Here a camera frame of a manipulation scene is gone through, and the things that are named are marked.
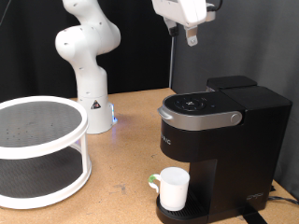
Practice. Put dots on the grey fabric backdrop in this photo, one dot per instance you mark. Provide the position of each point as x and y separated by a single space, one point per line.
249 37

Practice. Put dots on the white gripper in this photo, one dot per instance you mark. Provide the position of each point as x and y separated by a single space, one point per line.
183 11

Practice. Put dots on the black fabric backdrop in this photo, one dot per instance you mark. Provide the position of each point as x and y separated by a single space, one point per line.
25 62

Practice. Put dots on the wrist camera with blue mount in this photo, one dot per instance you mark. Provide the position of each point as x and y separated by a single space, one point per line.
210 12

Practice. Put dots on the black Keurig coffee machine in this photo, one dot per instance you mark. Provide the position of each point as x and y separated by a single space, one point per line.
233 155

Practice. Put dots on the white two-tier turntable shelf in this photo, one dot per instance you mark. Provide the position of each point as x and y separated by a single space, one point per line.
31 152

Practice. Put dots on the black tape strip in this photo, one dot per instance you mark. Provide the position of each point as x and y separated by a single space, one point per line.
253 216

